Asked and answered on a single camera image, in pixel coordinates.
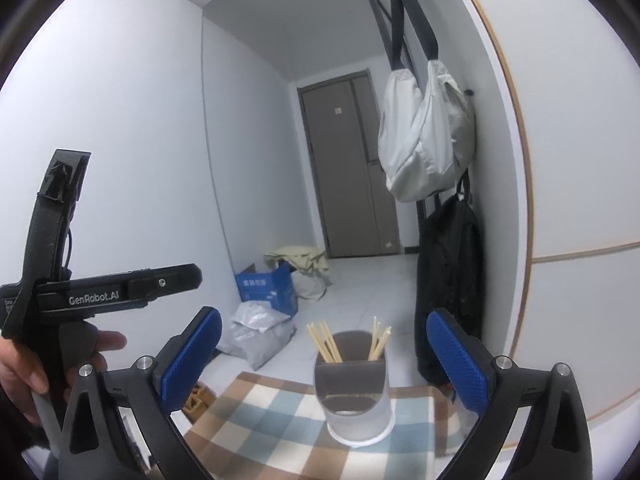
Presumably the beige cloth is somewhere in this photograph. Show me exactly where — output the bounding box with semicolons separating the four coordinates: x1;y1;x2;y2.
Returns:
263;245;329;275

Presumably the white sling bag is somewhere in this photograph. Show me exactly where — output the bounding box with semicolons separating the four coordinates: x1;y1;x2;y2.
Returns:
377;0;476;203

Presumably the white cabinet wood trim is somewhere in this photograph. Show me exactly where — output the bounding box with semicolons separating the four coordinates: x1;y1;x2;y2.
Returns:
440;0;640;456

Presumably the white plastic bag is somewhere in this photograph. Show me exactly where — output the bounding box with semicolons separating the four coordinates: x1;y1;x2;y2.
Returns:
291;270;332;302

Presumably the person's left hand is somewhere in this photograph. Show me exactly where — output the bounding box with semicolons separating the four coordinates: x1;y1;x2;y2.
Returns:
0;330;127;426

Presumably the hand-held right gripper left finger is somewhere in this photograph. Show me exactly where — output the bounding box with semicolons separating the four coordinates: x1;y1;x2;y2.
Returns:
58;306;223;480

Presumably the black backpack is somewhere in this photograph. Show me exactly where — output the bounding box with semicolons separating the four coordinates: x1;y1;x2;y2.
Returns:
415;165;483;386

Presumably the small grey parcel bag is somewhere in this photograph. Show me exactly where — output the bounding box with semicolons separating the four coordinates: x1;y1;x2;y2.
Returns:
231;301;292;333

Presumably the white utensil holder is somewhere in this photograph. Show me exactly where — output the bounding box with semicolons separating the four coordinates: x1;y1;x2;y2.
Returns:
313;331;396;448

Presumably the blue cardboard box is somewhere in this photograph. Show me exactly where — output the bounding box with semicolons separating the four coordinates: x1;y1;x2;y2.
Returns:
235;262;299;317

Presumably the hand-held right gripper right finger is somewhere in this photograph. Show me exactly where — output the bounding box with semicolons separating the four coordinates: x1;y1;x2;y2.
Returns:
426;308;594;480

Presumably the set of wooden chopsticks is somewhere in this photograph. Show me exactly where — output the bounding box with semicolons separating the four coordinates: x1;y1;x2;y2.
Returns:
306;316;393;363

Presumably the checked mat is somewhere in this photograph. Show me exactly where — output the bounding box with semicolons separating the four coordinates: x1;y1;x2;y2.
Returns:
177;371;468;480

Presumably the large grey parcel bag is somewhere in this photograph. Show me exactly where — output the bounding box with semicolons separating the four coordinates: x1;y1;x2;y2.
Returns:
216;317;297;372

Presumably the grey door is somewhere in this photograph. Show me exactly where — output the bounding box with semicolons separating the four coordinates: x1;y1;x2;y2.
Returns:
297;69;401;259

